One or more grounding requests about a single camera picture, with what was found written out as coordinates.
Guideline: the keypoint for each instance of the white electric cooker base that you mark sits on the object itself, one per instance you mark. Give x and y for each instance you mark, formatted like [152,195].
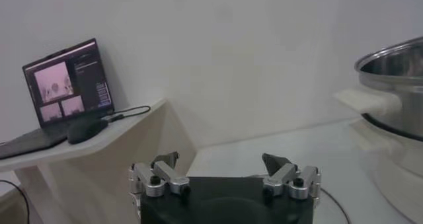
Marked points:
[396,179]

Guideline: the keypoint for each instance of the white side table with mouse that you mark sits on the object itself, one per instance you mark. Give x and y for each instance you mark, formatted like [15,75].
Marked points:
[115,166]

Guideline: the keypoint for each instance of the black computer mouse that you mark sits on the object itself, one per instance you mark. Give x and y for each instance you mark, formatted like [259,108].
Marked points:
[86,131]

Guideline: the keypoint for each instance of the black laptop with dark screen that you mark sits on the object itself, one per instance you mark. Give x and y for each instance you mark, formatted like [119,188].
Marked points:
[66,86]

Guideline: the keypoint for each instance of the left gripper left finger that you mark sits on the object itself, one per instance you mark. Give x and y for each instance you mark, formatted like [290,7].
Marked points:
[172,179]

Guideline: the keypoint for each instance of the stainless steel steamer basket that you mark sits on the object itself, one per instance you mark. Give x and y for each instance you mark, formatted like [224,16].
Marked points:
[390,113]

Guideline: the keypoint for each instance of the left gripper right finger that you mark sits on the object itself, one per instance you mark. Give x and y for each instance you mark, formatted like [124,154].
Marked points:
[281,179]

